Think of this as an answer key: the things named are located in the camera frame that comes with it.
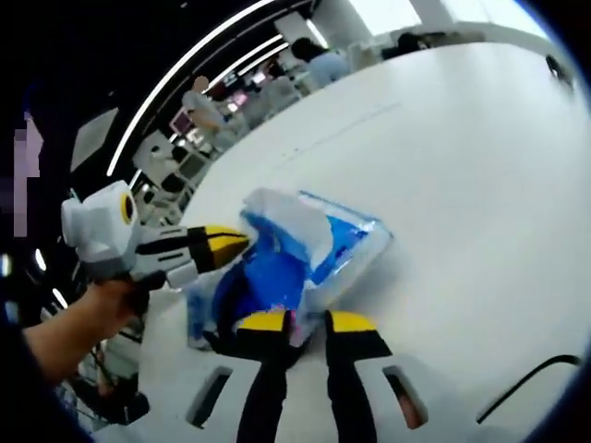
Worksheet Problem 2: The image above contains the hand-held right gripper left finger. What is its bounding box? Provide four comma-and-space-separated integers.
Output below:
154, 309, 301, 443

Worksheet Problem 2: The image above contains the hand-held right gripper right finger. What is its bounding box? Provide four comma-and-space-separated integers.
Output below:
324, 309, 467, 443

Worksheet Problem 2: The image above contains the blue mouse pad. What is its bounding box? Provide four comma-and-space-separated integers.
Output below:
187, 186, 336, 352

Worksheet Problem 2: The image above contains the blue patterned packet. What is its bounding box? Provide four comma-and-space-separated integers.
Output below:
295, 189, 394, 342

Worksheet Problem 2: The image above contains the person's left hand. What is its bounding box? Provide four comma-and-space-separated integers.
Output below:
82, 279, 151, 338

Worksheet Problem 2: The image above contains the ceiling air conditioner panel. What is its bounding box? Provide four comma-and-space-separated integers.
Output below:
68, 108, 119, 172

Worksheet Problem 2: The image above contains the ceiling light strip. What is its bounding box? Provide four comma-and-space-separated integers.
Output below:
105, 0, 320, 179

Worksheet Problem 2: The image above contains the dark object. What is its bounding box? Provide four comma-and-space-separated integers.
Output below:
544, 54, 573, 89

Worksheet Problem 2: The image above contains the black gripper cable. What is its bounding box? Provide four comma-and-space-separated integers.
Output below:
475, 353, 583, 425

